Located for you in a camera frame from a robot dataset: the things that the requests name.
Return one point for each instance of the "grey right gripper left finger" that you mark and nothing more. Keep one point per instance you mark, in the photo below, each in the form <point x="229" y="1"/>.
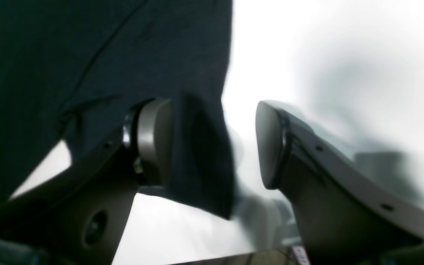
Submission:
<point x="78" y="217"/>

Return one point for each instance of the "black T-shirt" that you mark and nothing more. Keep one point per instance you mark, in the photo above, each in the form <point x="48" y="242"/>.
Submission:
<point x="71" y="69"/>

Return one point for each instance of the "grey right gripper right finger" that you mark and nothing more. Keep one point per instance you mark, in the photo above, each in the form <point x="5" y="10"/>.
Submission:
<point x="343" y="218"/>

